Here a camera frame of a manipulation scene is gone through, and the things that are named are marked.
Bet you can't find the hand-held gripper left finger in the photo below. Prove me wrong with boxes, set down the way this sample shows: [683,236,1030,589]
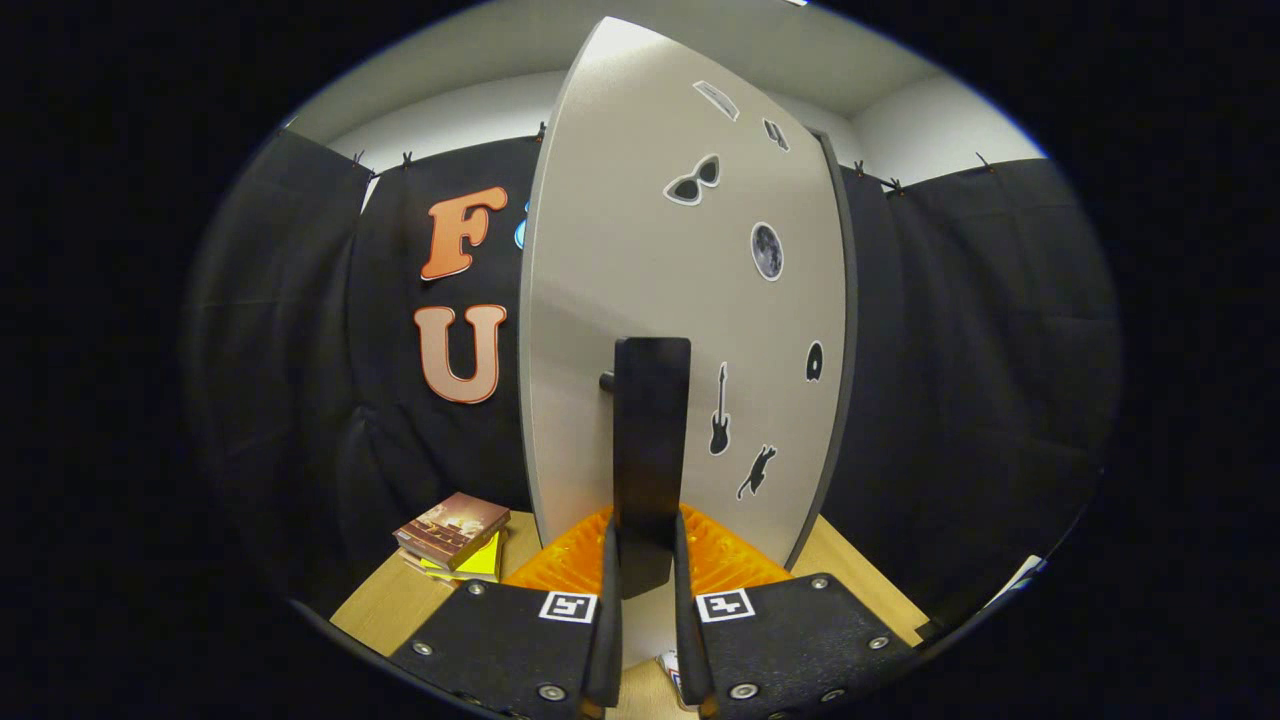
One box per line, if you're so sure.
[388,505,623,720]

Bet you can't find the brown book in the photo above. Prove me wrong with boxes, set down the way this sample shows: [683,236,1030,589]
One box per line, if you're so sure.
[393,492,511,571]

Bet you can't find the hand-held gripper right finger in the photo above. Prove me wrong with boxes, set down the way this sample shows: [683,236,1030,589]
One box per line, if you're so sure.
[672,505,919,720]

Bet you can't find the row of black clips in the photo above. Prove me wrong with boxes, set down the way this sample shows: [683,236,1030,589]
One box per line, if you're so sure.
[350,122,996,196]

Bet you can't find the black backdrop cloth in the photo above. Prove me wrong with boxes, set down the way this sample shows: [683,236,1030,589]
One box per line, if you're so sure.
[185,130,1121,631]

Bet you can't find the white striped canvas shoe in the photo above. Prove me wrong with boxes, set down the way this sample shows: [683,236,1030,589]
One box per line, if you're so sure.
[655,650,693,709]

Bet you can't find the yellow book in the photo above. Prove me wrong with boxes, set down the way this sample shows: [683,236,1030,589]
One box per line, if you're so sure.
[418,530,505,583]

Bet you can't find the beige shoe cabinet door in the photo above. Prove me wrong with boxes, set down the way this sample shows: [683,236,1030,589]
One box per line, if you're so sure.
[518,15,851,671]

